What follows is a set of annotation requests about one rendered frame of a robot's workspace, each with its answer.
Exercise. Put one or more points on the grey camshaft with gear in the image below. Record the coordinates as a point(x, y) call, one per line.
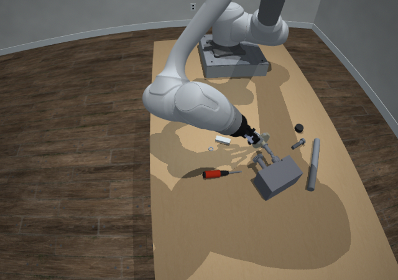
point(264, 145)

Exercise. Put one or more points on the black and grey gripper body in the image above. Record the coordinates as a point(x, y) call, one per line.
point(242, 130)

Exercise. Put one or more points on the red and black screwdriver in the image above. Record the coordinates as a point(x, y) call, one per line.
point(216, 173)

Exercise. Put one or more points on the grey hex bolt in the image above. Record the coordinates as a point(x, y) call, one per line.
point(302, 141)

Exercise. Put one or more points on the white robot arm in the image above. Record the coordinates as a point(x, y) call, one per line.
point(199, 104)

